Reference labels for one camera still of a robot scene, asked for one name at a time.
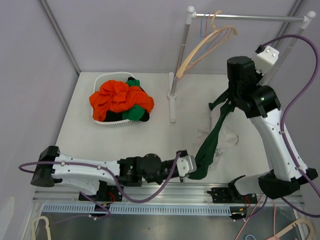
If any white t shirt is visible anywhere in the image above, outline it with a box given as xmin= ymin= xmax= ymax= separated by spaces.
xmin=195 ymin=106 xmax=239 ymax=172

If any dark green t shirt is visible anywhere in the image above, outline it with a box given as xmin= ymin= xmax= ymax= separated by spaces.
xmin=188 ymin=102 xmax=235 ymax=180

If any blue wire hanger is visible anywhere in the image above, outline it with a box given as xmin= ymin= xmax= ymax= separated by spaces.
xmin=173 ymin=10 xmax=238 ymax=82

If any pink wire hanger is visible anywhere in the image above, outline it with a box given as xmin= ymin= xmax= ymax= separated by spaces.
xmin=179 ymin=11 xmax=232 ymax=78

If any black t shirt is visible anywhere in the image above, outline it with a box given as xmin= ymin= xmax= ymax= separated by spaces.
xmin=106 ymin=79 xmax=151 ymax=123

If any orange t shirt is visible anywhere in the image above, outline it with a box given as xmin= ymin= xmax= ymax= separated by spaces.
xmin=89 ymin=79 xmax=155 ymax=121

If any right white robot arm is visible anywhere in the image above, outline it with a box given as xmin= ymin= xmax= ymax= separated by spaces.
xmin=209 ymin=56 xmax=319 ymax=203

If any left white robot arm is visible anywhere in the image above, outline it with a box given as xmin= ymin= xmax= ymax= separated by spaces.
xmin=30 ymin=146 xmax=197 ymax=201

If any beige hanger on floor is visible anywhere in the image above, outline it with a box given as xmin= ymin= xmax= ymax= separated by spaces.
xmin=30 ymin=216 xmax=53 ymax=240

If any wooden hanger on floor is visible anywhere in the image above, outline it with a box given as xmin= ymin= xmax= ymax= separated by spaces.
xmin=267 ymin=218 xmax=315 ymax=240

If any silver clothes rack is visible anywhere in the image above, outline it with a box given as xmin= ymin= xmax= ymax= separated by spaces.
xmin=167 ymin=0 xmax=316 ymax=123

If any white perforated basket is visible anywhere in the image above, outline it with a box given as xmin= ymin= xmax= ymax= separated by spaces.
xmin=89 ymin=72 xmax=138 ymax=127

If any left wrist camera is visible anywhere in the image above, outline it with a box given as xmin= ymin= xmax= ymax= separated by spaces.
xmin=176 ymin=155 xmax=197 ymax=178

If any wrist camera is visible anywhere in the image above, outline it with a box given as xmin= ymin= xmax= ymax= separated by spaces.
xmin=176 ymin=155 xmax=197 ymax=178
xmin=253 ymin=45 xmax=280 ymax=75

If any aluminium mounting rail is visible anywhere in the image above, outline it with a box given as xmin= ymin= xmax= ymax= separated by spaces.
xmin=31 ymin=181 xmax=305 ymax=208

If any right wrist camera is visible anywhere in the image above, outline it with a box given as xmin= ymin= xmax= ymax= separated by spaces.
xmin=253 ymin=45 xmax=280 ymax=75

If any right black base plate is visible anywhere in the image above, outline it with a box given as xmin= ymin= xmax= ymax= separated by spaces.
xmin=206 ymin=187 xmax=258 ymax=204

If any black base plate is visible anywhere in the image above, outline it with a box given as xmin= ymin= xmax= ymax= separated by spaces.
xmin=89 ymin=185 xmax=123 ymax=202
xmin=206 ymin=187 xmax=258 ymax=204

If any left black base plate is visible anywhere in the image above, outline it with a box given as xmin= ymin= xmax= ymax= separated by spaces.
xmin=89 ymin=185 xmax=123 ymax=202

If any white slotted cable duct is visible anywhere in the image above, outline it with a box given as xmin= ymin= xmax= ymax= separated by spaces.
xmin=42 ymin=203 xmax=232 ymax=216

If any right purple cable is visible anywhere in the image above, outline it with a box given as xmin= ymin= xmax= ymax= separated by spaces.
xmin=249 ymin=34 xmax=320 ymax=223

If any pink cable on floor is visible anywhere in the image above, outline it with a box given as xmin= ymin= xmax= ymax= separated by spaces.
xmin=234 ymin=194 xmax=279 ymax=240

